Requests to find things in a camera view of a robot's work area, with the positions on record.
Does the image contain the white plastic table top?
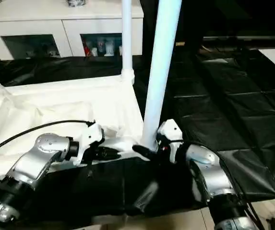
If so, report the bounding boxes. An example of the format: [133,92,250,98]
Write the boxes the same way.
[0,73,150,185]

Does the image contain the black plastic mat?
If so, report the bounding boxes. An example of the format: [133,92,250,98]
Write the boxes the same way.
[0,47,275,223]

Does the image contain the tall clear bottle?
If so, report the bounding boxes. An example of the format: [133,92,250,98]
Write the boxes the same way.
[106,38,115,57]

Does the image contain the small dark grey bundle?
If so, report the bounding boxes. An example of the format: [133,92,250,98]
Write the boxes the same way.
[68,0,87,7]

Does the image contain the white cabinet with glass doors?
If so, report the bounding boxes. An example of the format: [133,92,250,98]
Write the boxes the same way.
[0,0,144,59]

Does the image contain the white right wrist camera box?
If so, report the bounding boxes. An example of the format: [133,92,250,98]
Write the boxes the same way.
[156,119,184,164]

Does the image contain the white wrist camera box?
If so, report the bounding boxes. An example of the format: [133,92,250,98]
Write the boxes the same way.
[156,119,184,164]
[72,122,106,167]

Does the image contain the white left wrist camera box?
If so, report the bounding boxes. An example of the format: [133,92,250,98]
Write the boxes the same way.
[72,122,106,167]

